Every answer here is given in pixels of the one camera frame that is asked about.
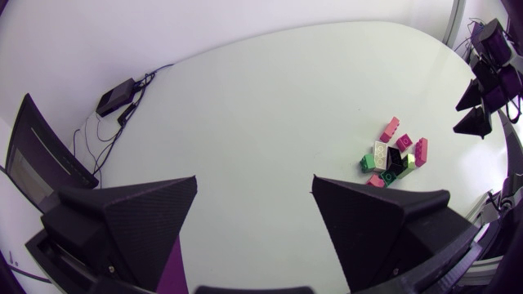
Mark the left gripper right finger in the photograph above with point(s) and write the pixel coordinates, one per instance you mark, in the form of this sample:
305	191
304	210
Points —
376	228

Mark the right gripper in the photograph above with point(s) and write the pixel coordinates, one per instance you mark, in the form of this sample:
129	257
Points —
500	87

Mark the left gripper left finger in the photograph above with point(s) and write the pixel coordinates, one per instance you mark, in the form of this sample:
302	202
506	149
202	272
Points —
130	228

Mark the small red toy brick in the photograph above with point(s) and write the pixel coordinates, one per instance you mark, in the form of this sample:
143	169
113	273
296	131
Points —
404	142
375	181

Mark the small green toy brick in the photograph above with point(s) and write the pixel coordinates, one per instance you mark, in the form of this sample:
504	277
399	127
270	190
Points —
388	177
367	163

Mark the long red toy brick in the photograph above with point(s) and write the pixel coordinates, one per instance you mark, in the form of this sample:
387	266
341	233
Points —
421	152
390	130

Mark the black toy brick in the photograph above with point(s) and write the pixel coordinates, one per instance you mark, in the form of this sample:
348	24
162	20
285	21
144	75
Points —
394	159

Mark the lime green toy brick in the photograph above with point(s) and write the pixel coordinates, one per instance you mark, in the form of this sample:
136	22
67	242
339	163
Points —
408	164

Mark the white toy brick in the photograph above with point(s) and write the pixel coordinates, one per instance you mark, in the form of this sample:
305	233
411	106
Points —
380	156

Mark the black power brick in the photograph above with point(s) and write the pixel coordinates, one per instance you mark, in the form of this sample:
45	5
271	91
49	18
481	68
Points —
115	97

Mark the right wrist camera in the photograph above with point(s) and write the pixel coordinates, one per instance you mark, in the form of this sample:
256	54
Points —
495	43

